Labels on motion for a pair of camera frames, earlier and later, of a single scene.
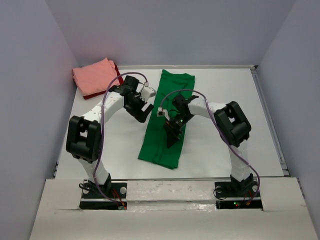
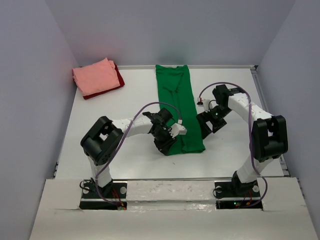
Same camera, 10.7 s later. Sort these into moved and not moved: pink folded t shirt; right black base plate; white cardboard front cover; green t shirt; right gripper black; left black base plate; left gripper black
Moved: left gripper black; green t shirt; right gripper black
Not moved: white cardboard front cover; left black base plate; pink folded t shirt; right black base plate
